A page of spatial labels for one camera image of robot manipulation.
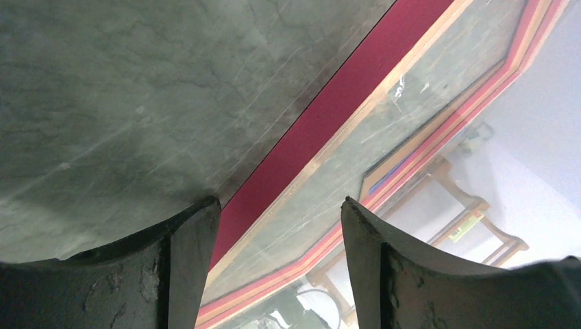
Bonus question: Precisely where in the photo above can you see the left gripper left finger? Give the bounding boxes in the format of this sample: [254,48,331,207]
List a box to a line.
[1,196,221,328]

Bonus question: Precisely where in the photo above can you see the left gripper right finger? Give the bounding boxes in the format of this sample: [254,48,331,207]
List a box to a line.
[341,197,580,328]

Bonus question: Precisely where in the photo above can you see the pink wooden picture frame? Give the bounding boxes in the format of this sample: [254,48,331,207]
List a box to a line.
[197,1,568,328]

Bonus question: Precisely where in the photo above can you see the orange wooden rack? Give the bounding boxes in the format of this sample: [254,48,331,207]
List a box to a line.
[306,156,530,329]

